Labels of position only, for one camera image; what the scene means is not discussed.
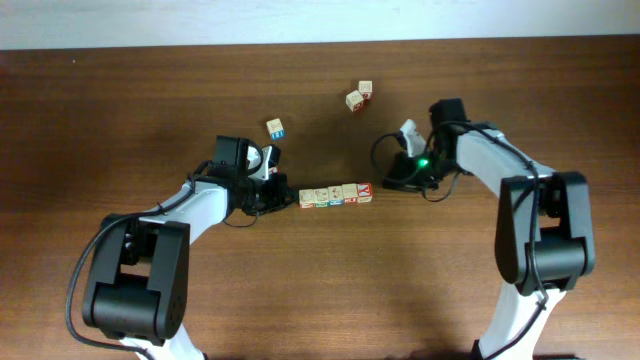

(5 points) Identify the block with C red side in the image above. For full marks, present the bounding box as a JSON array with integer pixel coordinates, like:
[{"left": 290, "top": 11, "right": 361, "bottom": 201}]
[{"left": 298, "top": 189, "right": 315, "bottom": 208}]

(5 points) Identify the block with green side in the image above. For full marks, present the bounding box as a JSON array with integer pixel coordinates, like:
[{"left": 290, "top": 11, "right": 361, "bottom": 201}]
[{"left": 313, "top": 188, "right": 329, "bottom": 208}]

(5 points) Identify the block with car picture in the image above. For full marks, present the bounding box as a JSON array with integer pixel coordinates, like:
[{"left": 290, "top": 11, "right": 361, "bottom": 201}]
[{"left": 327, "top": 185, "right": 344, "bottom": 206}]

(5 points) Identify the block with red X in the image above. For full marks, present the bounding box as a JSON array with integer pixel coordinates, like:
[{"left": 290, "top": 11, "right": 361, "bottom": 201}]
[{"left": 356, "top": 183, "right": 373, "bottom": 203}]

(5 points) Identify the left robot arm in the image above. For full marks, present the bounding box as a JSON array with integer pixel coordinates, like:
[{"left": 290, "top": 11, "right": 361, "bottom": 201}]
[{"left": 65, "top": 136, "right": 296, "bottom": 359}]

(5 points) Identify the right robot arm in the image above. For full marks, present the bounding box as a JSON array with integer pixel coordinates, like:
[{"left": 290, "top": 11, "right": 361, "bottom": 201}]
[{"left": 382, "top": 98, "right": 596, "bottom": 359}]

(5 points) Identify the block with blue side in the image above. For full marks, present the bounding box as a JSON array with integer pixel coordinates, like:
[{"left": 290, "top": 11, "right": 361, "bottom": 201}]
[{"left": 266, "top": 118, "right": 285, "bottom": 140}]

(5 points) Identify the block red side far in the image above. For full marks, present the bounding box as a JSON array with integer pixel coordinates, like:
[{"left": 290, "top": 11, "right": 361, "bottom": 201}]
[{"left": 345, "top": 90, "right": 364, "bottom": 112}]

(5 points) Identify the farthest block red side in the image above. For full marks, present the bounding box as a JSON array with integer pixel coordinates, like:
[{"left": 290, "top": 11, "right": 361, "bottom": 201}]
[{"left": 358, "top": 80, "right": 373, "bottom": 100}]

